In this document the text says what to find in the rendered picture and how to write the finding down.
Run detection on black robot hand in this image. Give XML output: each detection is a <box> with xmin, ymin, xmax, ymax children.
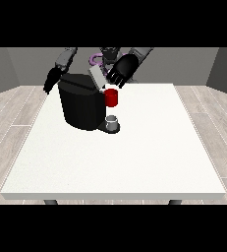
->
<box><xmin>105</xmin><ymin>52</ymin><xmax>140</xmax><ymax>90</ymax></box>
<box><xmin>42</xmin><ymin>65</ymin><xmax>65</xmax><ymax>95</ymax></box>

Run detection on pale grey machine lid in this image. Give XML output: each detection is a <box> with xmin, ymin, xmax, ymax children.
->
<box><xmin>87</xmin><ymin>64</ymin><xmax>108</xmax><ymax>91</ymax></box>

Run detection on red pod holder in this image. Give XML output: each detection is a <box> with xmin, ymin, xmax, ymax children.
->
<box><xmin>104</xmin><ymin>88</ymin><xmax>119</xmax><ymax>108</ymax></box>

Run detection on black coffee machine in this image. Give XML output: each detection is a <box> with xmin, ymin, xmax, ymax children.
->
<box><xmin>57</xmin><ymin>73</ymin><xmax>121</xmax><ymax>134</ymax></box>

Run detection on grey robot trunk purple rings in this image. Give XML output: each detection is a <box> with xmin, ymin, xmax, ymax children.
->
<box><xmin>88</xmin><ymin>47</ymin><xmax>130</xmax><ymax>77</ymax></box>

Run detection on small grey cup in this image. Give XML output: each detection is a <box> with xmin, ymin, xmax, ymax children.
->
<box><xmin>105</xmin><ymin>114</ymin><xmax>120</xmax><ymax>132</ymax></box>

